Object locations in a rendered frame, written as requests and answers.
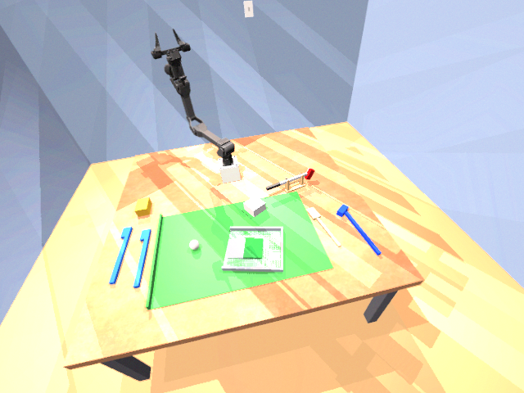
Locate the green putting mat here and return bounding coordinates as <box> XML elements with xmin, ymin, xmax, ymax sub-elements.
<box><xmin>149</xmin><ymin>192</ymin><xmax>334</xmax><ymax>310</ymax></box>

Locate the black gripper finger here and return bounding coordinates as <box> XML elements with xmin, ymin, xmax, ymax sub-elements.
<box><xmin>153</xmin><ymin>33</ymin><xmax>161</xmax><ymax>52</ymax></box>
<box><xmin>173</xmin><ymin>29</ymin><xmax>186</xmax><ymax>45</ymax></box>

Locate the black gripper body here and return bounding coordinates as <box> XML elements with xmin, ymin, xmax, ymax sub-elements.
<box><xmin>151</xmin><ymin>43</ymin><xmax>191</xmax><ymax>68</ymax></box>

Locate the small yellow cube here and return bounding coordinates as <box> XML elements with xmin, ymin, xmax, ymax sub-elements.
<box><xmin>135</xmin><ymin>197</ymin><xmax>152</xmax><ymax>217</ymax></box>

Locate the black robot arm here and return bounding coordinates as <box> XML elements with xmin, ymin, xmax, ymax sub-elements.
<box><xmin>164</xmin><ymin>51</ymin><xmax>235</xmax><ymax>166</ymax></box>

